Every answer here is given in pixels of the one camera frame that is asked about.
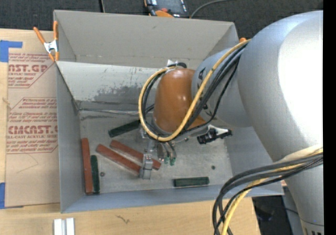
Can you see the grey metal bin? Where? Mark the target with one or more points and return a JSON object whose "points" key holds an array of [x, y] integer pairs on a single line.
{"points": [[126, 44]]}

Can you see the dark green flat block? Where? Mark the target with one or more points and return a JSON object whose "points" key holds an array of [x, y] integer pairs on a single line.
{"points": [[95, 176], [123, 128], [191, 182]]}

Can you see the red-brown flat block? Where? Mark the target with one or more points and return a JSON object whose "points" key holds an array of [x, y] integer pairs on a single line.
{"points": [[126, 149], [115, 157], [86, 165]]}

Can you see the brown cardboard board, red print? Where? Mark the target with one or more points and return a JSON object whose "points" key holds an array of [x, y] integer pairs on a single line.
{"points": [[31, 113]]}

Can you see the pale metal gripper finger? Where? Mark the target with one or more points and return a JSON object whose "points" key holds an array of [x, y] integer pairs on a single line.
{"points": [[148, 158], [145, 173]]}

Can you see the black cylinder on white bracket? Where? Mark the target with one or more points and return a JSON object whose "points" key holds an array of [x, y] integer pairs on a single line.
{"points": [[210, 136]]}

